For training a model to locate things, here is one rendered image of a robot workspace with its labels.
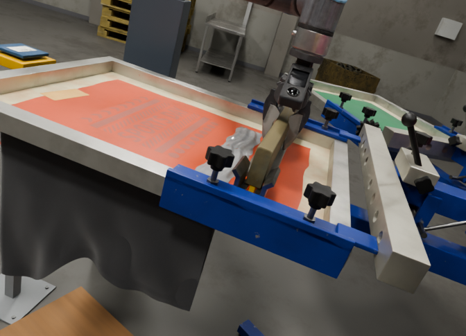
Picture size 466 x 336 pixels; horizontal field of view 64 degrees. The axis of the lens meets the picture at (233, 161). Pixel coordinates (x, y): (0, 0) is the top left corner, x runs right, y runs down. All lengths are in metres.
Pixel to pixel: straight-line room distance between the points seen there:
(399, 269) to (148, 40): 1.17
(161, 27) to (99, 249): 0.86
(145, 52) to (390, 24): 7.04
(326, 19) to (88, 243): 0.68
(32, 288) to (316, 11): 1.49
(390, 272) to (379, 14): 7.68
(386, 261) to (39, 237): 0.72
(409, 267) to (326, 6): 0.48
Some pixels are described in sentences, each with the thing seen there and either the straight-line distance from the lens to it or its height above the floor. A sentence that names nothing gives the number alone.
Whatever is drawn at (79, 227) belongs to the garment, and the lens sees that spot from 0.86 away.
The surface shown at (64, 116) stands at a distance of 0.85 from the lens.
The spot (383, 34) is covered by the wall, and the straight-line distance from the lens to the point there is 8.18.
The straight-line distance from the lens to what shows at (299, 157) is 0.95.
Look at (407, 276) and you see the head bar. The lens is 0.55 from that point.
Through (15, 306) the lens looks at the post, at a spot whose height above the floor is 0.01.
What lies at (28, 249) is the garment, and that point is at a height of 0.62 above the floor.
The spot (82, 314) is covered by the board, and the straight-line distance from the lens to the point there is 1.66.
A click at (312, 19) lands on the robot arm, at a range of 0.78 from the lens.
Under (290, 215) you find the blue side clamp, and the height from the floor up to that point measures 1.01.
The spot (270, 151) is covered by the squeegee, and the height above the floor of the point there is 1.06.
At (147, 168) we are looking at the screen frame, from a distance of 0.61.
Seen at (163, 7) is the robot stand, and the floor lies 1.16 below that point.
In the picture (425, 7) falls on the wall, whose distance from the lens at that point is 8.40.
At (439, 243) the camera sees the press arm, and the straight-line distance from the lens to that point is 0.93.
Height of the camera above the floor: 1.28
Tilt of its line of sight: 24 degrees down
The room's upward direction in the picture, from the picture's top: 17 degrees clockwise
